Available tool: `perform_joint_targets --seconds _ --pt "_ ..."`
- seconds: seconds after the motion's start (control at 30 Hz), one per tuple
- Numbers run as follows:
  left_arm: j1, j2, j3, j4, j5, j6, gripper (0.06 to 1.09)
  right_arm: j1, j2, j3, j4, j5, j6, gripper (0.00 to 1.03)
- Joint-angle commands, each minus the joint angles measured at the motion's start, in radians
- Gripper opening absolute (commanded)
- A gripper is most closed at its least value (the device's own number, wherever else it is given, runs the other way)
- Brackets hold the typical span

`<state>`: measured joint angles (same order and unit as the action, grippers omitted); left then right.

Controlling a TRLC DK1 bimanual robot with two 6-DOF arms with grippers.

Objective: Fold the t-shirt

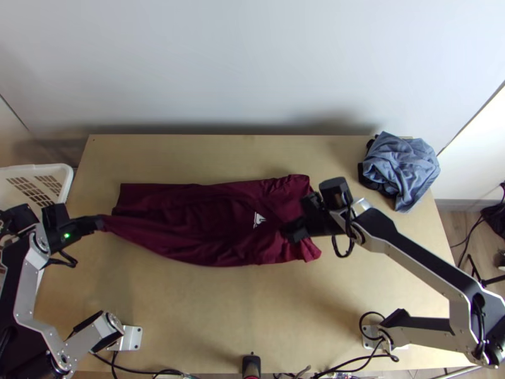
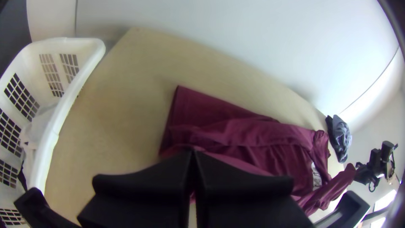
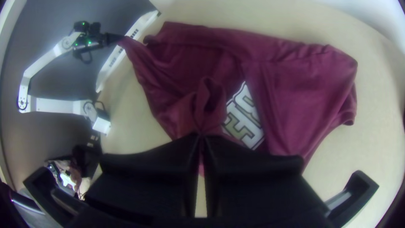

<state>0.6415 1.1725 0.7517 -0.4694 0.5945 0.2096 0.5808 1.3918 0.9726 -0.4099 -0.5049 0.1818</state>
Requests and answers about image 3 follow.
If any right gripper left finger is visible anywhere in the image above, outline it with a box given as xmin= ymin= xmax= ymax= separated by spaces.
xmin=84 ymin=134 xmax=200 ymax=222

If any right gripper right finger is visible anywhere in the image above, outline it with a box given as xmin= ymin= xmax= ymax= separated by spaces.
xmin=202 ymin=135 xmax=330 ymax=222

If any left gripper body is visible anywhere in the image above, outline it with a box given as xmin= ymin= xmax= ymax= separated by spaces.
xmin=99 ymin=32 xmax=125 ymax=47

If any maroon t-shirt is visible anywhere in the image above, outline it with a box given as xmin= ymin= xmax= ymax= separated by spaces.
xmin=119 ymin=21 xmax=359 ymax=176

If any white laundry basket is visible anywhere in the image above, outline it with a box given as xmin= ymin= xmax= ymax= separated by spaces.
xmin=96 ymin=9 xmax=162 ymax=93

